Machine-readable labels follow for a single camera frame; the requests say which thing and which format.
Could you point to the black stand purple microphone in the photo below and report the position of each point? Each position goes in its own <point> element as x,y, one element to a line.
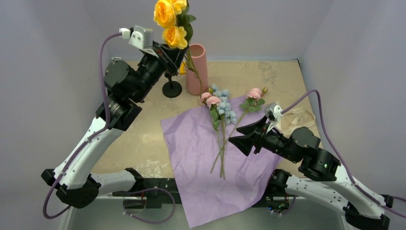
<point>171,89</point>

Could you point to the cream printed ribbon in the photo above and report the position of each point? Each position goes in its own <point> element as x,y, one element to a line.
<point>295,118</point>

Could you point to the pink tall vase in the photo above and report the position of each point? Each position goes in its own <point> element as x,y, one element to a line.
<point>196,70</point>

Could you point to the yellow rose stem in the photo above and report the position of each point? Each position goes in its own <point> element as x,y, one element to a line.
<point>173,17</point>

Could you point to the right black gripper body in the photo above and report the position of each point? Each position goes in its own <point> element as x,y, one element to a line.
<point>272,141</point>

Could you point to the pink single rose stem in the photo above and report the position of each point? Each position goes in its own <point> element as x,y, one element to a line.
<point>252,103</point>

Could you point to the yellow block behind vase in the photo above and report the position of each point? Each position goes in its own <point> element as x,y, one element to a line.
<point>182,69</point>

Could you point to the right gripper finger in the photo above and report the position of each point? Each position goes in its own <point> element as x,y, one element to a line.
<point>247,129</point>
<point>244,143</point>

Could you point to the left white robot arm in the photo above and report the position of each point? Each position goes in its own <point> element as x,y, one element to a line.
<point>124,96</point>

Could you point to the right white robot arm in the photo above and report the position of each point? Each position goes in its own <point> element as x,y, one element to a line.
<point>326,180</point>

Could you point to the pink double rose stem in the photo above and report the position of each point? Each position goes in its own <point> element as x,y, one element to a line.
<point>218,124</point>

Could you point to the blue flower stem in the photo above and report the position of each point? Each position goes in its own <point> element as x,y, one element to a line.
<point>230,116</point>

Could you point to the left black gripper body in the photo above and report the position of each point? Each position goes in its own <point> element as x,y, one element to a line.
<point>152,68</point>

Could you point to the pink and purple wrapping paper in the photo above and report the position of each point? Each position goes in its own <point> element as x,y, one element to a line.
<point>210,187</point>

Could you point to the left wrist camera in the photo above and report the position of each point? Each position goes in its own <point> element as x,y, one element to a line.
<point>141,37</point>

